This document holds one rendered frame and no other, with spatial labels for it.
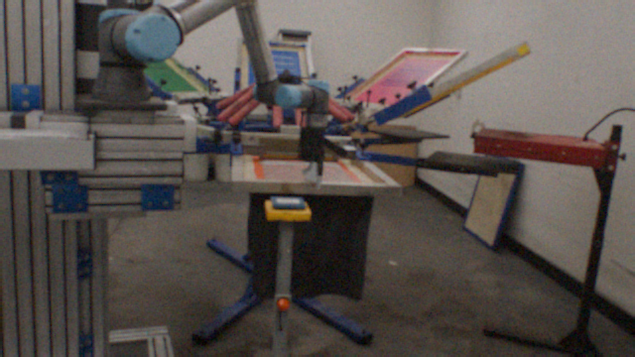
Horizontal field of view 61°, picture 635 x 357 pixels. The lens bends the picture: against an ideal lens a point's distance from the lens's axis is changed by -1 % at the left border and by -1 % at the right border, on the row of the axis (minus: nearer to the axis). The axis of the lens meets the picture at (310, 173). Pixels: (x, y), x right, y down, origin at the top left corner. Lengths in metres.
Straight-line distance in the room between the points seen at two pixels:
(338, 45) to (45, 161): 5.45
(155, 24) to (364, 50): 5.41
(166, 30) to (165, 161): 0.37
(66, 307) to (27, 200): 0.36
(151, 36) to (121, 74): 0.18
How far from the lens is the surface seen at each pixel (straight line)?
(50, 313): 1.89
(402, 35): 6.81
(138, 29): 1.38
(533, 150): 2.73
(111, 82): 1.52
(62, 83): 1.73
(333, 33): 6.62
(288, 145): 2.40
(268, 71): 1.79
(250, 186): 1.83
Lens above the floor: 1.38
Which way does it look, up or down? 11 degrees down
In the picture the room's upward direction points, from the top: 4 degrees clockwise
